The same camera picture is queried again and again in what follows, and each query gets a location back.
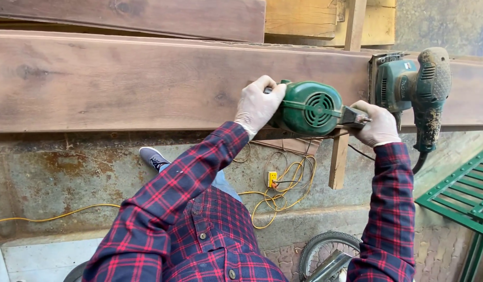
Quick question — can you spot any dark brown wooden board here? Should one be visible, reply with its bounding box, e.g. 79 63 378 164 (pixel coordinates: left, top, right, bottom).
0 0 267 44

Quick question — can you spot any grey sneaker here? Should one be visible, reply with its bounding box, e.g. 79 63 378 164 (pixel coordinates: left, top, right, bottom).
138 146 172 173

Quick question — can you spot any green metal grate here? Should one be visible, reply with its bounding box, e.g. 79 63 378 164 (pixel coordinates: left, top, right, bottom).
415 143 483 282

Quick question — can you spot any bicycle wheel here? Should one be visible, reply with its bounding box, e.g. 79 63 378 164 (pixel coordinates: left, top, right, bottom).
298 231 362 282

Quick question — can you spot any light wooden slat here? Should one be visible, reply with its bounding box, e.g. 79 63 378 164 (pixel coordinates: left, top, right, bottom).
344 0 368 52

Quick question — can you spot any stack of light wooden boards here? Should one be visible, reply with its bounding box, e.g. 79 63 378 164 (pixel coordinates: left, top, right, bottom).
264 0 397 48

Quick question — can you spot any person's red plaid shirt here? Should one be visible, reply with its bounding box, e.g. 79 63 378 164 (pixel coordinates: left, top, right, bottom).
163 185 290 282

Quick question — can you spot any person's left hand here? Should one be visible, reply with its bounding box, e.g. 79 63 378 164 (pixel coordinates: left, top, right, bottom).
234 75 287 140

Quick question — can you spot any yellow extension cord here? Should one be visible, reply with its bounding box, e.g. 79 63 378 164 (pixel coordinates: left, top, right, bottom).
0 141 317 230

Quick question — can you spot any black rubber tyre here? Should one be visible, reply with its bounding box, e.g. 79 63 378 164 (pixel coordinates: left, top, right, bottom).
63 261 88 282

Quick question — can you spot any green dusty orbital sander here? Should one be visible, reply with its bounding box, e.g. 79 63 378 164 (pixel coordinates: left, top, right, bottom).
368 47 453 175

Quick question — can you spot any wooden support batten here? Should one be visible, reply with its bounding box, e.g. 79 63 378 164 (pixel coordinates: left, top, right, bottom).
328 132 350 190

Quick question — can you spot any small brown wood offcut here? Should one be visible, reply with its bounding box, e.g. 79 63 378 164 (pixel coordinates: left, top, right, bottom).
251 136 323 157

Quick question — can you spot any chrome metal mudguard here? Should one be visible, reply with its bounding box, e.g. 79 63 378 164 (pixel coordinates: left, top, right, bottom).
303 250 354 282

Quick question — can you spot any person's right hand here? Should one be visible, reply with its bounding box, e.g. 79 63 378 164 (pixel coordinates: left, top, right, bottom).
349 100 402 148

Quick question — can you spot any black power cable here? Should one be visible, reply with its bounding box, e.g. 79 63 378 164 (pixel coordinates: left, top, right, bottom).
347 144 376 161

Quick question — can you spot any green electric hand planer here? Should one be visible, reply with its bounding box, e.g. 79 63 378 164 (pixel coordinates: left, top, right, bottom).
264 79 372 137

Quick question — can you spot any long brown wooden plank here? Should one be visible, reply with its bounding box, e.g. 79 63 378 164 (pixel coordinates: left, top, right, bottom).
0 30 483 134

